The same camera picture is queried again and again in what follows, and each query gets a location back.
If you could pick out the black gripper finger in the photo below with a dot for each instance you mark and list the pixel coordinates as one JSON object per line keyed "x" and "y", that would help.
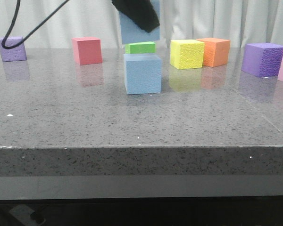
{"x": 141, "y": 12}

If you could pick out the light blue foam cube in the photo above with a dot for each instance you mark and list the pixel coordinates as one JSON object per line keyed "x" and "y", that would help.
{"x": 143, "y": 73}
{"x": 131, "y": 33}

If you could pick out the green foam cube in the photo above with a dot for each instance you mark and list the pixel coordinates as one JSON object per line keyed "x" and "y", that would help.
{"x": 140, "y": 47}

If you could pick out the yellow foam cube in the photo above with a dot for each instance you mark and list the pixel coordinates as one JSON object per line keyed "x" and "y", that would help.
{"x": 186, "y": 54}

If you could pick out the red foam cube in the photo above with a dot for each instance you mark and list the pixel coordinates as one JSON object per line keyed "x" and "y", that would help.
{"x": 87, "y": 50}

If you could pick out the orange foam cube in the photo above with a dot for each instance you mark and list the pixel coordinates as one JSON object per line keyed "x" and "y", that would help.
{"x": 216, "y": 51}

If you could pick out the grey curtain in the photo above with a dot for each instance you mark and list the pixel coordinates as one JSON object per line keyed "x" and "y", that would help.
{"x": 52, "y": 24}

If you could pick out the dark purple foam cube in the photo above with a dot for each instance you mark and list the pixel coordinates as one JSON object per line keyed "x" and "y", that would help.
{"x": 262, "y": 59}

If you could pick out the light purple foam cube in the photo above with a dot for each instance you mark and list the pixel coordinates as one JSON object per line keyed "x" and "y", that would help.
{"x": 16, "y": 54}

